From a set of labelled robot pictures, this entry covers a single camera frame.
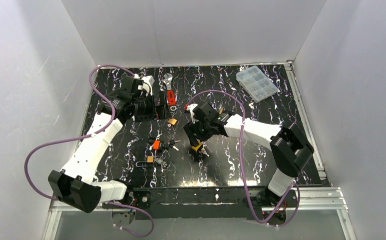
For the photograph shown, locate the black head keys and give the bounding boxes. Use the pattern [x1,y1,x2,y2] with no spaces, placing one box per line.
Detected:
[162,140,180,151]

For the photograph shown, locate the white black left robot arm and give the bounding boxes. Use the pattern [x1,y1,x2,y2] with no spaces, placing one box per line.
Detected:
[48,75,168,213]

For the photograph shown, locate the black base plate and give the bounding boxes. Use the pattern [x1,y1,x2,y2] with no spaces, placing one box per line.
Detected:
[101,187,299,221]

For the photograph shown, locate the small brass padlock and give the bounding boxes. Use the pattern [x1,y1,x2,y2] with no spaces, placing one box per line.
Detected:
[167,118,178,127]

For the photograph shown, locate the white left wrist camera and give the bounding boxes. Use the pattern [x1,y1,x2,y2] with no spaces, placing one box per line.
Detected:
[141,75,154,96]

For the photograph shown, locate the long shackle orange padlock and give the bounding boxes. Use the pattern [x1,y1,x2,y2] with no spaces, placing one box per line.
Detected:
[135,156,154,168]

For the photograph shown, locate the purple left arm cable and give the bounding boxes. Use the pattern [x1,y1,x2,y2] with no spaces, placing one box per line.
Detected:
[24,64,155,238]

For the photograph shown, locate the silver keys on ring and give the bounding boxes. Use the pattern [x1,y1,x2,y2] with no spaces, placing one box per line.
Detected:
[200,147,210,157]

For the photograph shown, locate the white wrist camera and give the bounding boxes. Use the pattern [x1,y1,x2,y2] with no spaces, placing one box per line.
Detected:
[184,103,198,115]
[141,75,154,96]

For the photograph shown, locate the red handled adjustable wrench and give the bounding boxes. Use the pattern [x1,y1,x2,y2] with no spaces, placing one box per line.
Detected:
[162,73,177,114]

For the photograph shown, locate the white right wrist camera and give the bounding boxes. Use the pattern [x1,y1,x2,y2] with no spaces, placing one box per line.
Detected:
[184,103,198,115]

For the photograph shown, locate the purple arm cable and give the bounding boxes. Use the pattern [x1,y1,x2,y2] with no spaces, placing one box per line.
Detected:
[186,90,301,228]
[24,64,155,238]

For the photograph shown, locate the orange black padlock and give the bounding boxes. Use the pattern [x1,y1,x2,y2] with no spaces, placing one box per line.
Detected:
[147,137,164,151]

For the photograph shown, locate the clear plastic screw box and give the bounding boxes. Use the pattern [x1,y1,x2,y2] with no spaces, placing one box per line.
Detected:
[236,65,279,103]

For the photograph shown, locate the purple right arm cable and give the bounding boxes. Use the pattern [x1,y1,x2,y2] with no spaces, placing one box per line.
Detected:
[186,90,301,228]

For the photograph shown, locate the yellow padlock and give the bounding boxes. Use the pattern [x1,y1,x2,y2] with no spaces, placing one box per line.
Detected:
[191,142,203,153]

